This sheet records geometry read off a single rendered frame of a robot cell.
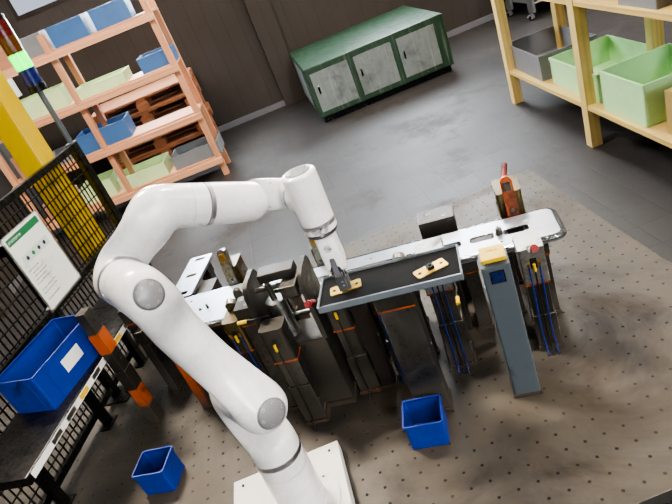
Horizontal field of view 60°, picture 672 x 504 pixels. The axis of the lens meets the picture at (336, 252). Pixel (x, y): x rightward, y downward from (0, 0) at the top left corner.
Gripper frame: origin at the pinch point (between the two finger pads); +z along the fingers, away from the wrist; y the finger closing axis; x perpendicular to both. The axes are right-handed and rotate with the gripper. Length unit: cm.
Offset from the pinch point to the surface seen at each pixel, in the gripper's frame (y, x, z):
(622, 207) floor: 170, -146, 119
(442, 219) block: 42, -32, 16
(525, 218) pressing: 30, -55, 19
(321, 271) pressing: 40.3, 10.7, 18.5
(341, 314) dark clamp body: 10.0, 5.5, 16.7
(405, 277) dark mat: -4.4, -15.2, 2.5
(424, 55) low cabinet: 558, -116, 89
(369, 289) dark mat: -4.3, -5.8, 2.5
